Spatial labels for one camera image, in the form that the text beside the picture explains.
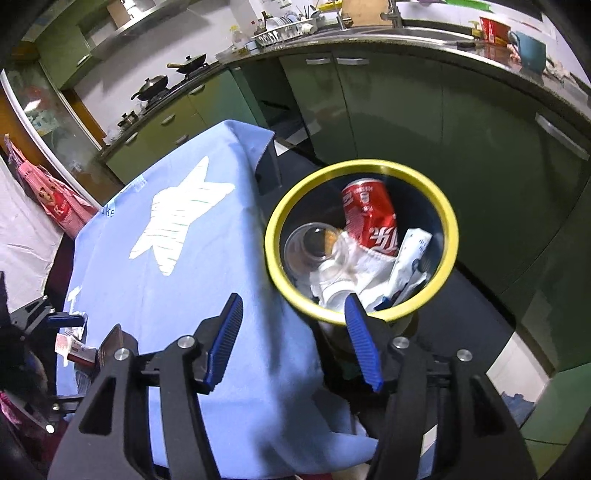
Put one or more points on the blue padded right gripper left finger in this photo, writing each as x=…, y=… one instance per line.
x=108, y=437

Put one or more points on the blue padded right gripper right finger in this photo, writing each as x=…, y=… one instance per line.
x=477, y=437

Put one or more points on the white red milk carton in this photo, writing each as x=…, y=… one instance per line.
x=70, y=346

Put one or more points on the white paper towel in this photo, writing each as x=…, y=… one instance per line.
x=362, y=272

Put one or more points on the crushed red cola can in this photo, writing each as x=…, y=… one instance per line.
x=370, y=217

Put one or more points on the clear plastic cup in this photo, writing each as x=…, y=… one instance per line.
x=308, y=246

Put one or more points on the yellow rimmed trash bin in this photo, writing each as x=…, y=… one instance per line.
x=430, y=192

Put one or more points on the blue star tablecloth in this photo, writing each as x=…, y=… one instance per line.
x=165, y=253

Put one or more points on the white hanging sheet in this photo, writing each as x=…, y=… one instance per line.
x=29, y=241

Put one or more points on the pink checkered apron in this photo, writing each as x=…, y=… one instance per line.
x=70, y=211

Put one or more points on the small steel pot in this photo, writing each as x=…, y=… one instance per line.
x=127, y=120

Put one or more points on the black wok with lid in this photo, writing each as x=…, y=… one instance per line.
x=150, y=88

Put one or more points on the teal mug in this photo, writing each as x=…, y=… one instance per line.
x=532, y=52

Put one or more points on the stainless steel sink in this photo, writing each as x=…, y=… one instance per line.
x=413, y=33

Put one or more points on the stainless range hood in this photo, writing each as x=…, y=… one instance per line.
x=162, y=11

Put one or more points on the white dish rack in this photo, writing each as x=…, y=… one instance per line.
x=278, y=30

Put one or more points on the wooden cutting board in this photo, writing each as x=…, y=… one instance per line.
x=366, y=12

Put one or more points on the black wok with handle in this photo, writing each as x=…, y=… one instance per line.
x=189, y=65

